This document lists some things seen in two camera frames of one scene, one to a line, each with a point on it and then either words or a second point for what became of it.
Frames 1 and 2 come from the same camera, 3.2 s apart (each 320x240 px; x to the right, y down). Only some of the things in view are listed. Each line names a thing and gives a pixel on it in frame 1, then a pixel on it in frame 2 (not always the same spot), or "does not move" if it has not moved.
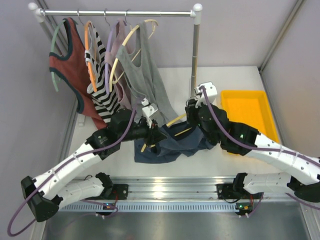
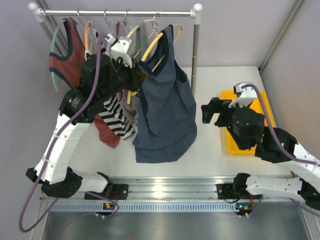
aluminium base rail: [184, 194] does not move
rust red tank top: [72, 67] does not move
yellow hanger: [168, 125] → [131, 93]
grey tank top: [146, 83] → [144, 37]
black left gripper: [152, 132] → [135, 75]
